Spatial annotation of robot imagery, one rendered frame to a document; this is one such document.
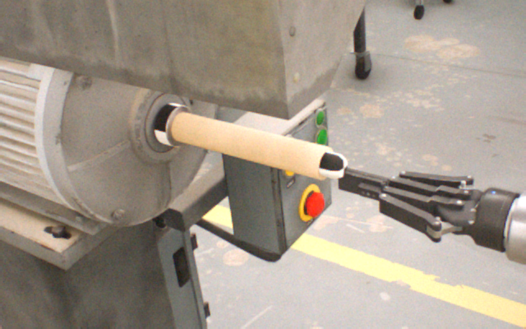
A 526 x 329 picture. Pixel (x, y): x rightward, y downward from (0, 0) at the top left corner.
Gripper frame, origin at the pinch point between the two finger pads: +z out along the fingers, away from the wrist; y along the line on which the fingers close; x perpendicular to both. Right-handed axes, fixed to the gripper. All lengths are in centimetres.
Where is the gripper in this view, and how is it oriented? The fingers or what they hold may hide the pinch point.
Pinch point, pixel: (362, 183)
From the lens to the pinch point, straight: 92.3
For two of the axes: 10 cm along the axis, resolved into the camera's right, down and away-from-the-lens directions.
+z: -8.2, -2.2, 5.2
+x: -0.9, -8.6, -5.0
